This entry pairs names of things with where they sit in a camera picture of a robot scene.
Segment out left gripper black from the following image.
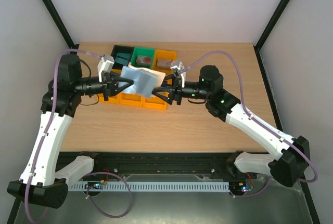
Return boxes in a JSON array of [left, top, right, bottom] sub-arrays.
[[75, 72, 134, 102]]

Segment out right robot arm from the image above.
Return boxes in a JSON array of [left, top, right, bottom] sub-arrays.
[[152, 65, 310, 187]]

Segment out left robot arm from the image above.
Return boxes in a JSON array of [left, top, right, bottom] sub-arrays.
[[7, 51, 133, 208]]

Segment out white pink card stack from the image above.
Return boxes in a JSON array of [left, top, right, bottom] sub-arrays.
[[157, 58, 173, 69]]

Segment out white red card stack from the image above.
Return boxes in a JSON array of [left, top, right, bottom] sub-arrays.
[[136, 55, 152, 67]]

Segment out yellow bin front left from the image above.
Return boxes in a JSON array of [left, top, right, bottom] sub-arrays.
[[98, 94, 120, 104]]

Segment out yellow bin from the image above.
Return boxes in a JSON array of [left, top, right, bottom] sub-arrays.
[[151, 49, 177, 75], [98, 94, 120, 104], [119, 93, 143, 107], [143, 95, 167, 110]]

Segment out yellow bin front right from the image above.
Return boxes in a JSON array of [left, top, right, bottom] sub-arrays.
[[143, 95, 167, 110]]

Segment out yellow bin front middle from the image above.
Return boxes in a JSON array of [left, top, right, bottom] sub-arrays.
[[119, 93, 143, 107]]

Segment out black storage bin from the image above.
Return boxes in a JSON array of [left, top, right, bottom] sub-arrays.
[[111, 45, 134, 60]]

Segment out yellow bin back right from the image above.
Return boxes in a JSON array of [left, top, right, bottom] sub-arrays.
[[151, 49, 177, 75]]

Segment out green storage bin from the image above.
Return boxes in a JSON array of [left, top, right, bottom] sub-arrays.
[[131, 47, 155, 68]]

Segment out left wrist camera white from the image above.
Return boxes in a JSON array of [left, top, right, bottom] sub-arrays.
[[97, 55, 114, 82]]

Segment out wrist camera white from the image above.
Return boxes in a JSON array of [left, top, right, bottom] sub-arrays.
[[170, 60, 186, 88], [97, 55, 114, 82]]

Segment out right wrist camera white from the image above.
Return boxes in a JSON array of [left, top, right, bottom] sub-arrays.
[[170, 60, 186, 88]]

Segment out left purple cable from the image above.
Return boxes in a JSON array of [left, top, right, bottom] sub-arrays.
[[24, 48, 105, 224]]

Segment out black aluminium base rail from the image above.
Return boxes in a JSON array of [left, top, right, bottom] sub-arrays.
[[56, 151, 266, 181]]

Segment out white slotted cable duct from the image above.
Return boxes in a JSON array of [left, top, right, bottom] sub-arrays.
[[69, 181, 229, 192]]

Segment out black frame post left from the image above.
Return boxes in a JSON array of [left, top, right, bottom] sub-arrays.
[[41, 0, 79, 48]]

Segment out black frame post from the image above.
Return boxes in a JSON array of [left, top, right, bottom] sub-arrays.
[[41, 0, 79, 48], [254, 0, 306, 50]]

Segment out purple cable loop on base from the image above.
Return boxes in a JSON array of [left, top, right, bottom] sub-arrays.
[[84, 170, 133, 218]]

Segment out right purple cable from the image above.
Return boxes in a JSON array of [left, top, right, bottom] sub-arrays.
[[182, 50, 318, 183]]

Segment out black frame post right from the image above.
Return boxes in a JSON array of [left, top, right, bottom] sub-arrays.
[[254, 0, 306, 50]]

